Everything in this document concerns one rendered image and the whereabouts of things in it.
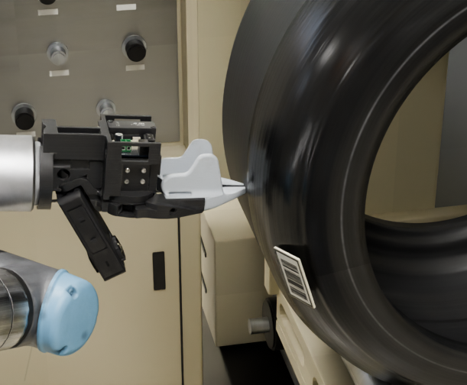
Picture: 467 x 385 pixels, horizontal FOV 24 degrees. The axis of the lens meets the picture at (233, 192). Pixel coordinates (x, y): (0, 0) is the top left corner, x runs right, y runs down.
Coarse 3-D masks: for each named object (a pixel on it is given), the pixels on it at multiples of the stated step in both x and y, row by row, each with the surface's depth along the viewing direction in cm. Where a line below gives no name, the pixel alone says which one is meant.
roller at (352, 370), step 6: (342, 360) 132; (348, 366) 129; (354, 366) 128; (354, 372) 127; (360, 372) 126; (354, 378) 127; (360, 378) 125; (366, 378) 125; (372, 378) 124; (360, 384) 125; (366, 384) 124; (372, 384) 123; (378, 384) 123; (384, 384) 122; (390, 384) 122
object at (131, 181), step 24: (48, 120) 109; (144, 120) 113; (48, 144) 106; (72, 144) 107; (96, 144) 107; (120, 144) 106; (144, 144) 106; (48, 168) 106; (72, 168) 108; (96, 168) 109; (120, 168) 107; (144, 168) 109; (48, 192) 107; (96, 192) 110; (120, 192) 108; (144, 192) 110; (120, 216) 110
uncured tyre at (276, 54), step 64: (256, 0) 117; (320, 0) 103; (384, 0) 98; (448, 0) 97; (256, 64) 111; (320, 64) 101; (384, 64) 99; (256, 128) 108; (320, 128) 101; (384, 128) 101; (256, 192) 109; (320, 192) 103; (320, 256) 107; (384, 256) 141; (448, 256) 143; (320, 320) 113; (384, 320) 111; (448, 320) 136; (448, 384) 117
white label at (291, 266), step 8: (280, 256) 109; (288, 256) 107; (280, 264) 110; (288, 264) 108; (296, 264) 107; (288, 272) 109; (296, 272) 108; (288, 280) 110; (296, 280) 109; (304, 280) 107; (288, 288) 111; (296, 288) 110; (304, 288) 108; (296, 296) 111; (304, 296) 109; (312, 296) 108; (312, 304) 108
